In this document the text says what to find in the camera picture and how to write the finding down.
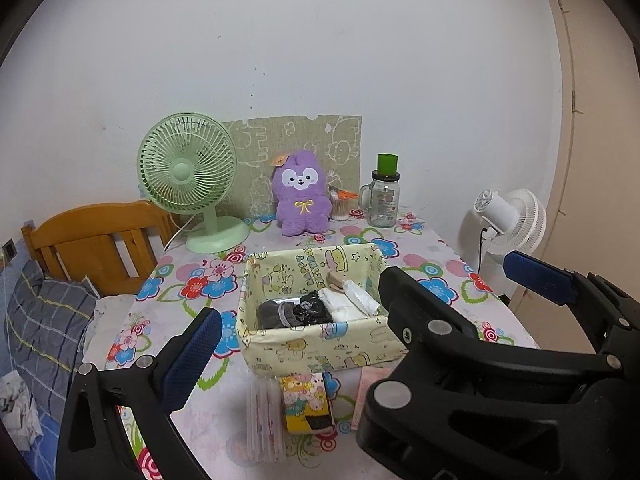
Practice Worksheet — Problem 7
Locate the white cloth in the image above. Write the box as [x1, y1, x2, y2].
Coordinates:
[318, 287, 367, 323]

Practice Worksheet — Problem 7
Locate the black plastic bag roll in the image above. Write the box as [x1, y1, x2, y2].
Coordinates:
[292, 290, 333, 325]

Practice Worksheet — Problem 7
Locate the yellow cartoon tissue pack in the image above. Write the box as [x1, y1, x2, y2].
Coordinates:
[279, 373, 334, 434]

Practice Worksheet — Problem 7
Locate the grey drawstring pouch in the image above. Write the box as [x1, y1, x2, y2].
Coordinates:
[257, 300, 302, 330]

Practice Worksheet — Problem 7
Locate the beige door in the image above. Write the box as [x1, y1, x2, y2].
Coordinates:
[508, 0, 640, 356]

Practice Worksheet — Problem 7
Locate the pink paper packet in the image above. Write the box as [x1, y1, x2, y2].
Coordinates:
[349, 365, 396, 432]

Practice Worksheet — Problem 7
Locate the white standing fan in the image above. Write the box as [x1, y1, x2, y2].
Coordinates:
[472, 188, 548, 270]

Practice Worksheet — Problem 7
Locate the white crumpled bedding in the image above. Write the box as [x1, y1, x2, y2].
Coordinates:
[82, 295, 134, 367]

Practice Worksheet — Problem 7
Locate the grey plaid pillow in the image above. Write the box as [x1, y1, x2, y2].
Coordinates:
[6, 260, 98, 422]

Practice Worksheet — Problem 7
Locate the glass jar green lid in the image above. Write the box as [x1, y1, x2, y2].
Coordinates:
[358, 153, 400, 228]

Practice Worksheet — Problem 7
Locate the clear plastic sleeve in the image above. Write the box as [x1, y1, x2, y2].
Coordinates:
[246, 377, 285, 463]

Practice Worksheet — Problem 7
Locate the yellow cartoon fabric box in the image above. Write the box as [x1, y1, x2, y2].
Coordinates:
[235, 244, 406, 376]

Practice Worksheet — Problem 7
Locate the floral tablecloth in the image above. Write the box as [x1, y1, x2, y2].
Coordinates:
[99, 212, 534, 479]

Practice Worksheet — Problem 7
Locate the purple plush toy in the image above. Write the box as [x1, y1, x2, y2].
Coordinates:
[271, 150, 332, 236]

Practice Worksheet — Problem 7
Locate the green patterned cardboard sheet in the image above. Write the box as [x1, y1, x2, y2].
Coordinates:
[219, 114, 364, 219]

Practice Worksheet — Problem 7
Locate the green desk fan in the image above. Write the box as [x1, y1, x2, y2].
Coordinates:
[137, 113, 248, 254]

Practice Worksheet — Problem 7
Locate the wall socket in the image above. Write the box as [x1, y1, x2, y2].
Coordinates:
[2, 238, 17, 262]

